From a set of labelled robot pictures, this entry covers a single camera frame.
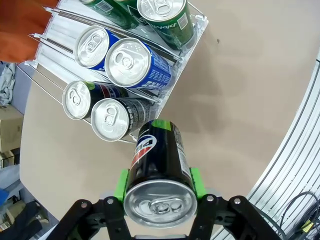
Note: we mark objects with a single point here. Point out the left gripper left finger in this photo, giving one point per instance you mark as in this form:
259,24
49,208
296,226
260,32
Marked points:
100,220

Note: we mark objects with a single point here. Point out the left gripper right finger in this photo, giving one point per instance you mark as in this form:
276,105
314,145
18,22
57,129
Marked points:
225,220

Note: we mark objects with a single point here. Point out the black Pepsi can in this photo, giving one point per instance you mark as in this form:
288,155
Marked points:
76,100
110,120
160,162

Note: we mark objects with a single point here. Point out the aluminium profile robot base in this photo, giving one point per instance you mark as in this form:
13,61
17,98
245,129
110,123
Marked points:
300,162

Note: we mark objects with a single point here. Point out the brown cardboard box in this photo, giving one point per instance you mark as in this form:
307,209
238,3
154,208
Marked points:
10,127

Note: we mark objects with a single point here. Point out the blue Pocari Sweat can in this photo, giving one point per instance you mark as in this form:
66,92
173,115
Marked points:
91,47
127,62

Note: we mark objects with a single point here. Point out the grey cloth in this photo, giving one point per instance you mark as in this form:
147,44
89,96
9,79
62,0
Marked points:
6,85

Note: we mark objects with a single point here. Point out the person in orange hoodie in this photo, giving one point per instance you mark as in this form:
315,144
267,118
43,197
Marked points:
20,27

